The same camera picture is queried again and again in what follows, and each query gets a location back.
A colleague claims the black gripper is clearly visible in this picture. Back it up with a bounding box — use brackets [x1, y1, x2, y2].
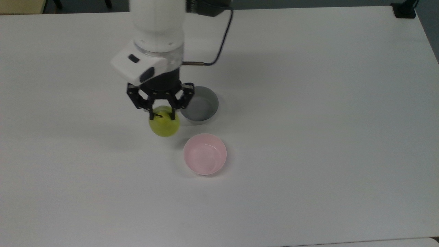
[127, 68, 195, 121]

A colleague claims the green apple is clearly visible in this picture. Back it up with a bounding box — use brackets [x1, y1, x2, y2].
[149, 106, 180, 137]

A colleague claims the grey bowl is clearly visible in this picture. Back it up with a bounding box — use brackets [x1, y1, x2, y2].
[180, 86, 219, 122]

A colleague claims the pink bowl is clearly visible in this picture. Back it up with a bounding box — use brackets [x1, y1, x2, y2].
[183, 133, 227, 176]

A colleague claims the tan wooden board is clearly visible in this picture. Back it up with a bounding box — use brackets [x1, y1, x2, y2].
[0, 0, 48, 15]

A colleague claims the black table clamp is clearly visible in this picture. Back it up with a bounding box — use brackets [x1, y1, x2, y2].
[391, 0, 420, 19]

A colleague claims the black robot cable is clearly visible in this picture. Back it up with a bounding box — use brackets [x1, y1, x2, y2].
[182, 0, 235, 66]

